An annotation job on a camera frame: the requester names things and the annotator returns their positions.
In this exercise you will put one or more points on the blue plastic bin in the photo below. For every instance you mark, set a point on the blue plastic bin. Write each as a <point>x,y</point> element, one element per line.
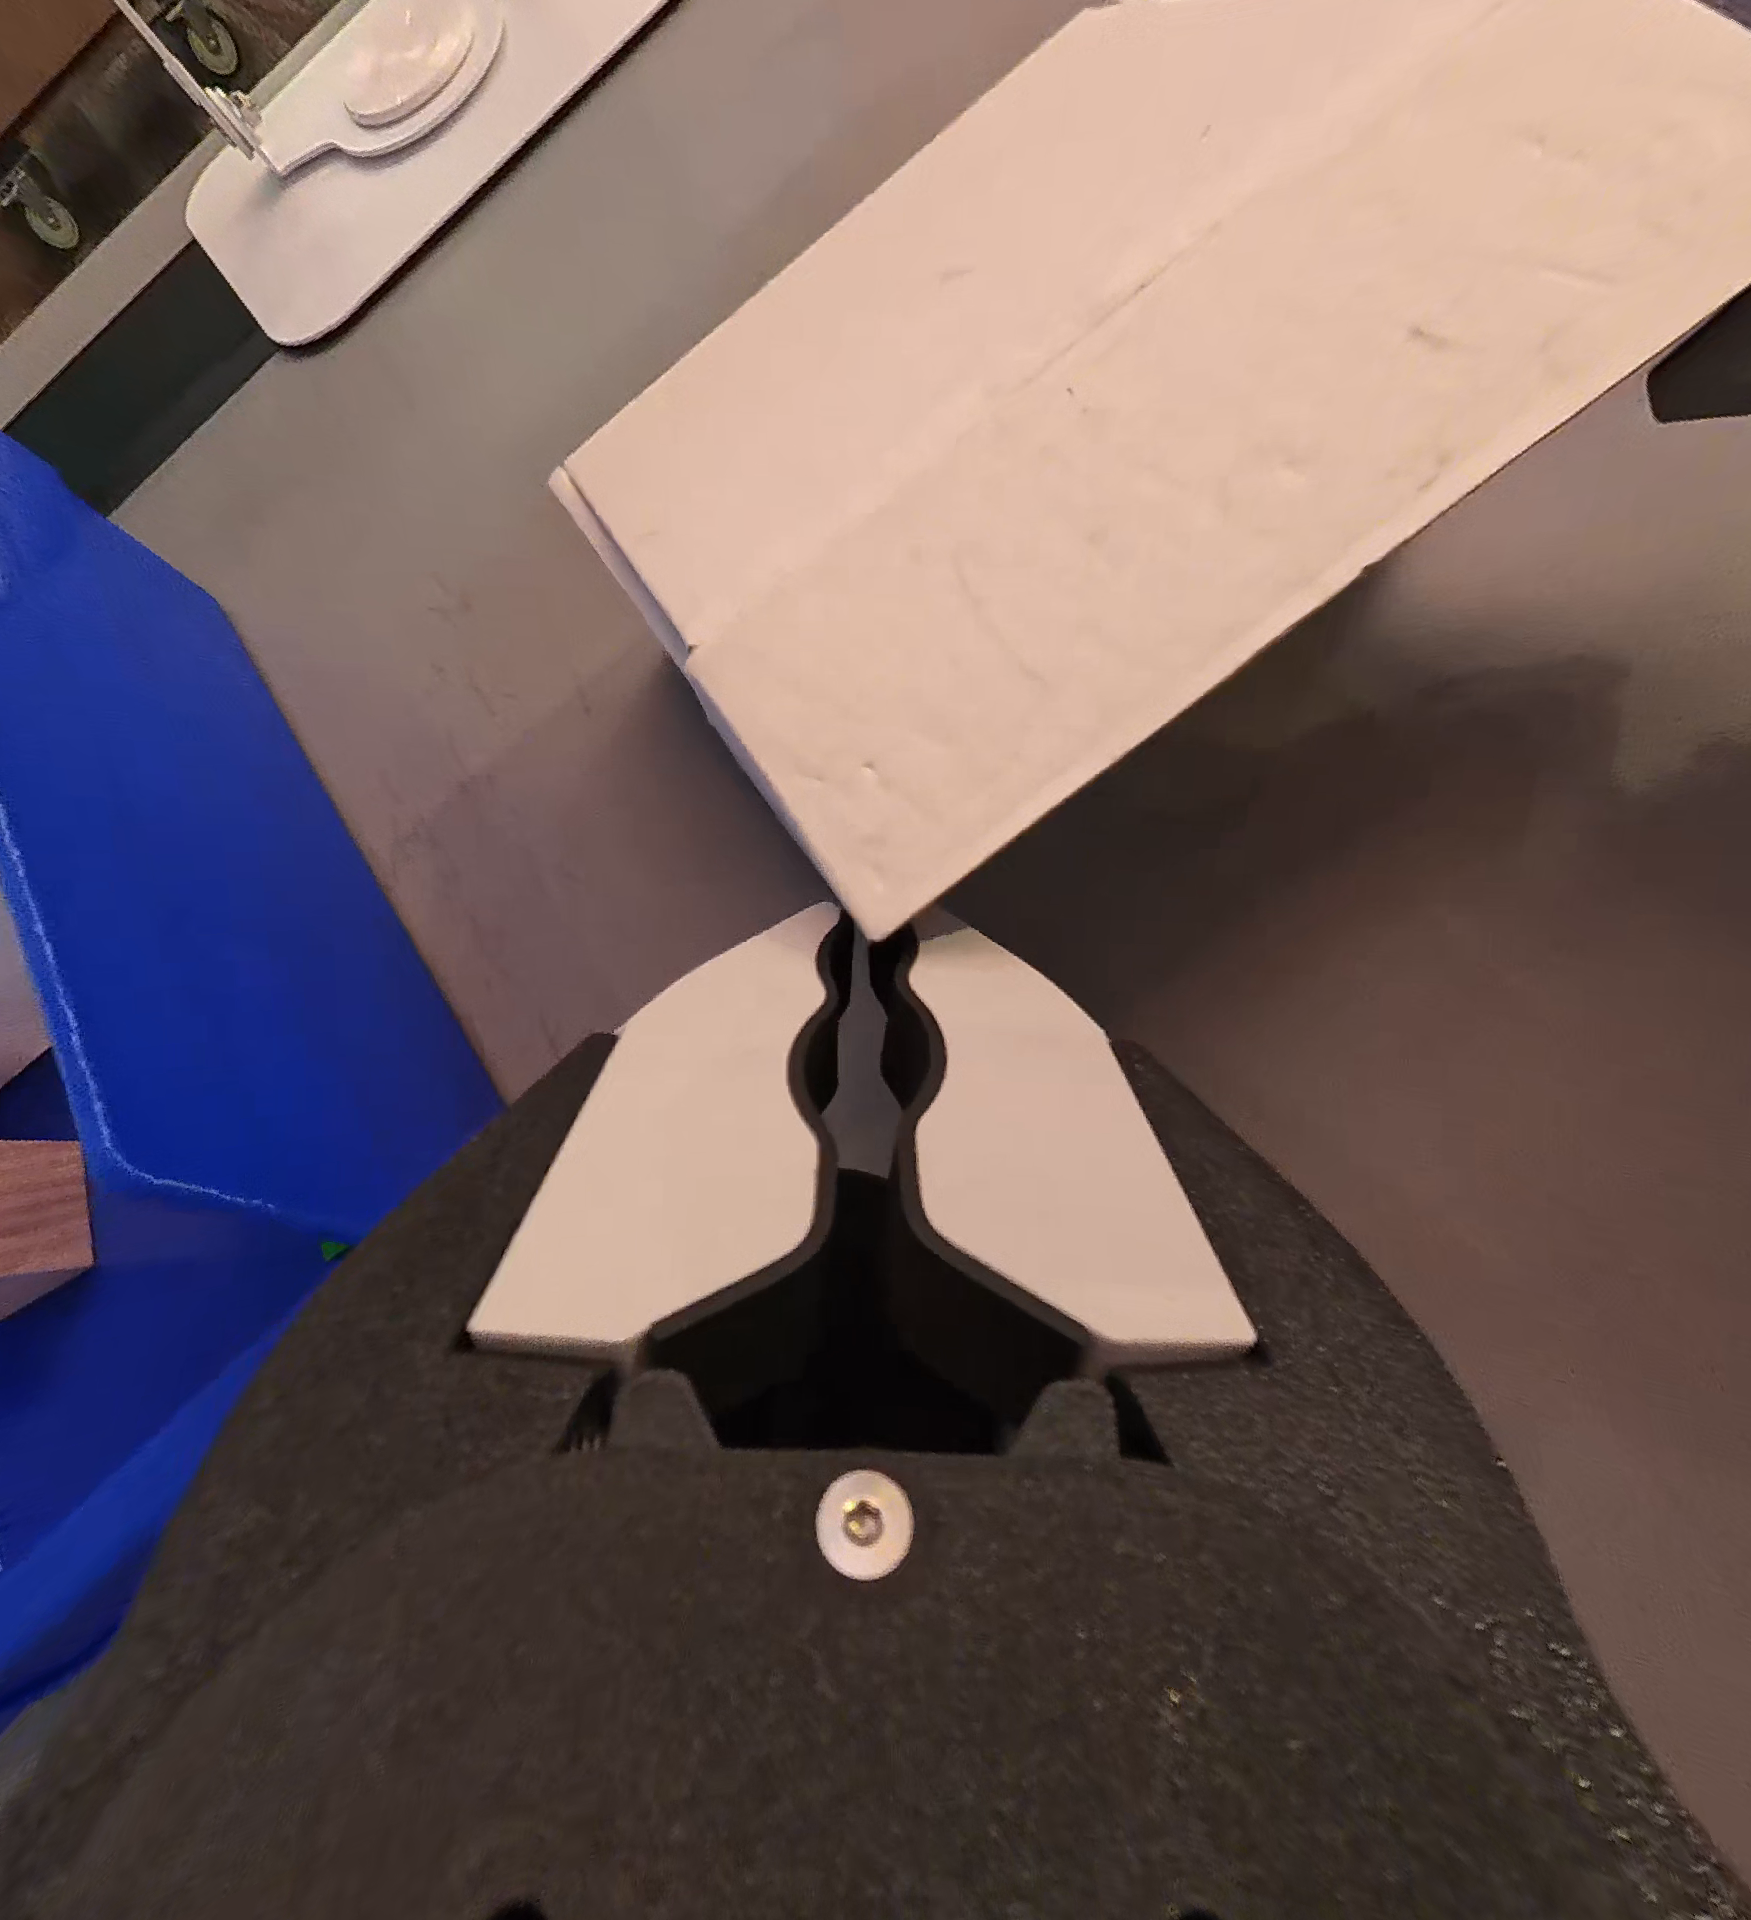
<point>186,900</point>

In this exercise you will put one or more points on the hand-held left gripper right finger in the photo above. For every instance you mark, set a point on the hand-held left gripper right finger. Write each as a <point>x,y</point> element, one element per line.
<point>1056,1183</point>

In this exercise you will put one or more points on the dark rectangular table panel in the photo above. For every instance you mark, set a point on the dark rectangular table panel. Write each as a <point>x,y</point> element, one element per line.
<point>170,406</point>

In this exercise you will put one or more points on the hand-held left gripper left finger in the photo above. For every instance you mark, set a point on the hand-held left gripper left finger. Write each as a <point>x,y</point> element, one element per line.
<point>665,1170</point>

